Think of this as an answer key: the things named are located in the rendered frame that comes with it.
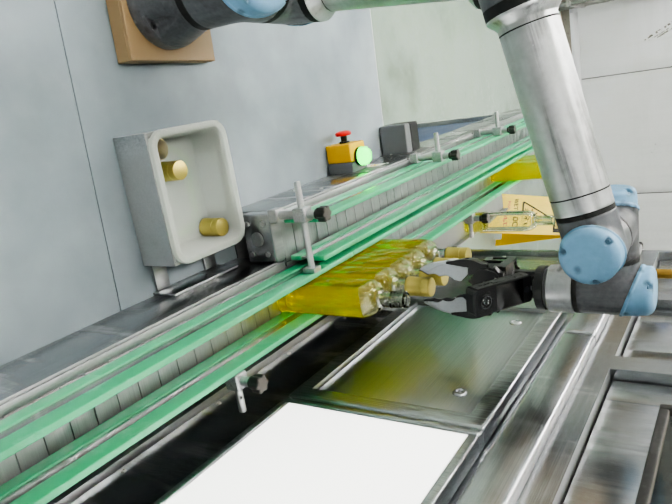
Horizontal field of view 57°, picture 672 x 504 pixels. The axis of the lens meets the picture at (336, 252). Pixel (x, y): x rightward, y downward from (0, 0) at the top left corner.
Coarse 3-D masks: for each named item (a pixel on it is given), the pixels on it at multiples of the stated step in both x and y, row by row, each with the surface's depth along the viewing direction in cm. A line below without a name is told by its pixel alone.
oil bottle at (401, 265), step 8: (344, 264) 121; (352, 264) 120; (360, 264) 119; (368, 264) 118; (376, 264) 117; (384, 264) 116; (392, 264) 116; (400, 264) 116; (408, 264) 117; (400, 272) 115
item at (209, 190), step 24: (168, 144) 110; (192, 144) 114; (216, 144) 112; (192, 168) 114; (216, 168) 114; (168, 192) 110; (192, 192) 114; (216, 192) 115; (168, 216) 101; (192, 216) 114; (216, 216) 117; (240, 216) 115; (192, 240) 114; (216, 240) 113; (240, 240) 115
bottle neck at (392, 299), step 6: (378, 294) 106; (384, 294) 106; (390, 294) 105; (396, 294) 105; (402, 294) 104; (408, 294) 105; (378, 300) 106; (384, 300) 106; (390, 300) 105; (396, 300) 104; (402, 300) 104; (408, 300) 106; (384, 306) 106; (390, 306) 105; (396, 306) 105; (402, 306) 104; (408, 306) 105
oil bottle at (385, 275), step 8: (328, 272) 117; (336, 272) 116; (344, 272) 115; (352, 272) 114; (360, 272) 113; (368, 272) 113; (376, 272) 112; (384, 272) 112; (392, 272) 112; (384, 280) 110; (392, 280) 111; (384, 288) 111; (392, 288) 111
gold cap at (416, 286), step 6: (408, 276) 110; (408, 282) 109; (414, 282) 108; (420, 282) 108; (426, 282) 107; (432, 282) 108; (408, 288) 109; (414, 288) 108; (420, 288) 108; (426, 288) 107; (432, 288) 108; (414, 294) 109; (420, 294) 108; (426, 294) 107; (432, 294) 108
